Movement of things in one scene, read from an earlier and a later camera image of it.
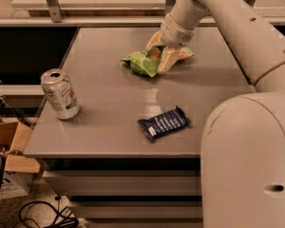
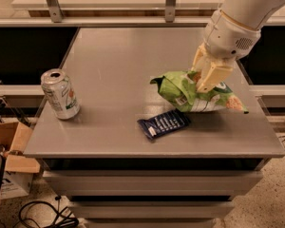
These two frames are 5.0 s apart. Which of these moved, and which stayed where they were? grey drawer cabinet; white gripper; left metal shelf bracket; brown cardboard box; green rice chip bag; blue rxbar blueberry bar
Moved: white gripper; green rice chip bag
Stayed: blue rxbar blueberry bar; grey drawer cabinet; brown cardboard box; left metal shelf bracket
